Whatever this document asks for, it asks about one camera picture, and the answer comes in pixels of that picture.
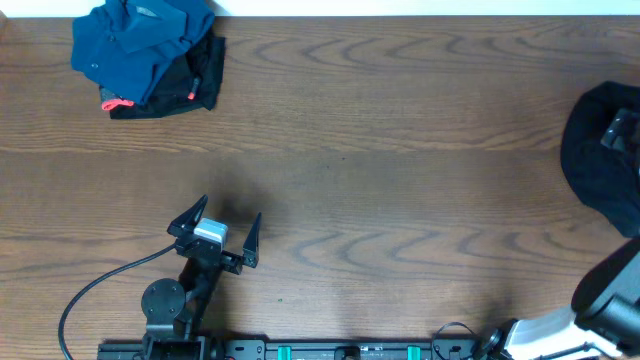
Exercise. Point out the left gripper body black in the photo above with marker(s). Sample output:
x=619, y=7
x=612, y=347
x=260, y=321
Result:
x=233, y=267

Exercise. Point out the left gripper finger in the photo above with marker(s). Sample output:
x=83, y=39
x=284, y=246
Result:
x=188, y=220
x=251, y=244

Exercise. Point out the black t-shirt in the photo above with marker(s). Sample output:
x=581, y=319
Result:
x=603, y=179

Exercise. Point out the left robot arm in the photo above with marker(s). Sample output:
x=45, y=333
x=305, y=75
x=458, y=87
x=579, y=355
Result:
x=174, y=308

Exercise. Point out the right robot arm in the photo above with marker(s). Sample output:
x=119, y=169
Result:
x=601, y=320

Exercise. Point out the black folded garment red trim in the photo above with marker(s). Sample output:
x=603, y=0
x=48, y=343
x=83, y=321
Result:
x=193, y=81

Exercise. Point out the blue polo shirt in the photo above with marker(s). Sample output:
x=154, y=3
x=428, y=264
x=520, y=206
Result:
x=127, y=46

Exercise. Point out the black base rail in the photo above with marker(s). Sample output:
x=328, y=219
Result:
x=440, y=349

